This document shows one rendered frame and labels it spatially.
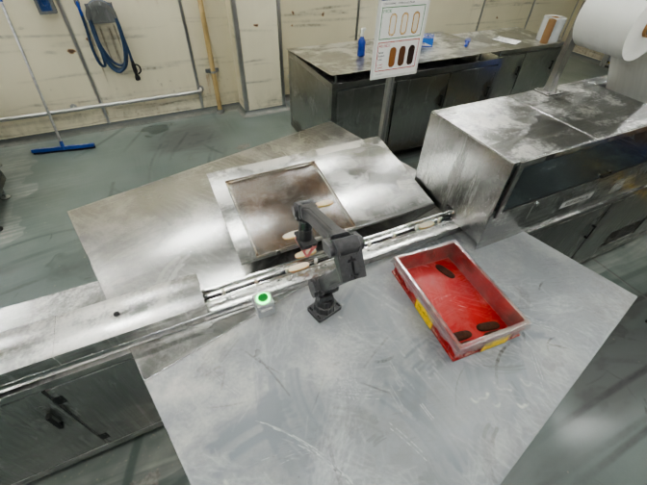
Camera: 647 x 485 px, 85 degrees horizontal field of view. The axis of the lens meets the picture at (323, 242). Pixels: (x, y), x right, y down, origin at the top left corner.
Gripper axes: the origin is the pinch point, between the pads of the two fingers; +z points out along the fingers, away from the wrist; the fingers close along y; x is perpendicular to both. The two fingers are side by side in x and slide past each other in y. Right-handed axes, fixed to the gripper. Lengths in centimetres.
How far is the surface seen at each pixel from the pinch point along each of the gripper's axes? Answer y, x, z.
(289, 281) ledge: -6.7, 10.5, 6.8
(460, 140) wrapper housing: 7, -80, -33
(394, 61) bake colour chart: 82, -92, -44
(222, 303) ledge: -6.2, 38.8, 7.0
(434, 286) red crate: -33, -47, 10
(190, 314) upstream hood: -9, 51, 4
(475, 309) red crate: -50, -55, 10
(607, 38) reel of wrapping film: 2, -143, -70
